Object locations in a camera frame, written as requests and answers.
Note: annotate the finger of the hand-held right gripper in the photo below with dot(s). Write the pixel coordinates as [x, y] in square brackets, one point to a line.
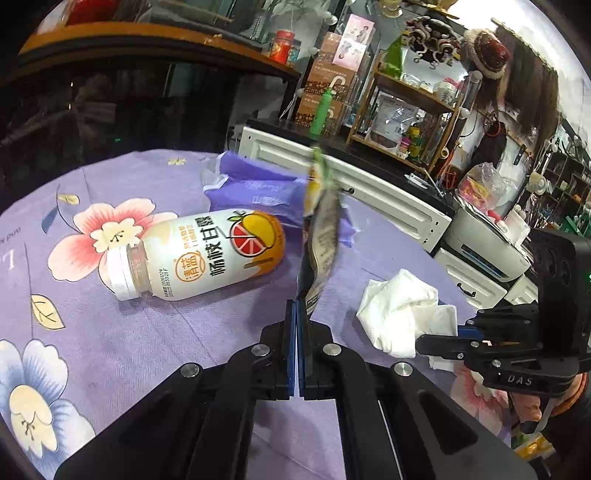
[461, 350]
[508, 323]

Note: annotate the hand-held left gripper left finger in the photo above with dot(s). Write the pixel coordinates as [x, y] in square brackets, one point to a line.
[290, 341]

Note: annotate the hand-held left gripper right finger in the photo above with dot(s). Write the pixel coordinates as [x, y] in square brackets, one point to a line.
[302, 341]

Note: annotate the white tissue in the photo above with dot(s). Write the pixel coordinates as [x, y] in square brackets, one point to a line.
[401, 304]

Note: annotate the silver snack wrapper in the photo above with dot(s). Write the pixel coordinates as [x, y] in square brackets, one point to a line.
[323, 230]

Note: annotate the white orange yogurt bottle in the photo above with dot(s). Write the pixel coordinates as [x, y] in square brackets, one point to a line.
[198, 258]

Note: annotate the person's right hand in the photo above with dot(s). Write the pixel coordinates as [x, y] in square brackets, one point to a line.
[526, 406]

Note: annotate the white short desk drawer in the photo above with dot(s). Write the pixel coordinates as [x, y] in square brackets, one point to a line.
[521, 290]

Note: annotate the white large cabinet drawer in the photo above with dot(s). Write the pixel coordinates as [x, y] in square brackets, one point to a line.
[461, 277]

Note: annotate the white printer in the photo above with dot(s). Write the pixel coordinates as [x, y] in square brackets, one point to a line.
[480, 240]

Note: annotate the clear bag with pink items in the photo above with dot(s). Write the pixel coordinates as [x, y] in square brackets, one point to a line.
[485, 184]

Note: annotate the purple plastic bag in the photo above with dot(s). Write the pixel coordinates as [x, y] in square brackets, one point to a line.
[258, 189]

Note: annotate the long white desk drawer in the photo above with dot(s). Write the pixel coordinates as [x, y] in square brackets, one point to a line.
[369, 194]

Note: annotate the purple floral tablecloth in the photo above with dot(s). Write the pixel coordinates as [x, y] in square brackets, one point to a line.
[115, 341]

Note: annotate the long brown wig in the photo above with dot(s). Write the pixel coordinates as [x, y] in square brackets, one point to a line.
[531, 83]

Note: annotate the green bottle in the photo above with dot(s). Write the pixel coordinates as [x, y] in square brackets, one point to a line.
[321, 110]

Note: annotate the wooden shelf rack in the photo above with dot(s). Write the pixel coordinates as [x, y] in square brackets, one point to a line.
[406, 92]

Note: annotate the red knitted hat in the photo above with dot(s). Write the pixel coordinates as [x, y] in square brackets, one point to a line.
[489, 53]

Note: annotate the stacked brown cardboard boxes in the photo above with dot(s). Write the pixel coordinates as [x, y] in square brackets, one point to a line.
[328, 87]

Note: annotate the ornate dark headdress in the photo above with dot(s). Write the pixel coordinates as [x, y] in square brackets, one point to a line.
[434, 39]

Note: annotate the green packet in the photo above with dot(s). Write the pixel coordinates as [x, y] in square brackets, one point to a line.
[395, 57]

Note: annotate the teal tin can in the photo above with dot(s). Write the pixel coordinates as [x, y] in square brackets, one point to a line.
[294, 51]

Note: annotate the red lidded jar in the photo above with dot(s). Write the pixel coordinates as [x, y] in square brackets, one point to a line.
[280, 46]

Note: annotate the pink printed box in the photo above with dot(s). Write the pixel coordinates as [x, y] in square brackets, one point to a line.
[353, 39]

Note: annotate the glass counter with wooden top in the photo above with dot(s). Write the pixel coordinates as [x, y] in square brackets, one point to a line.
[138, 50]

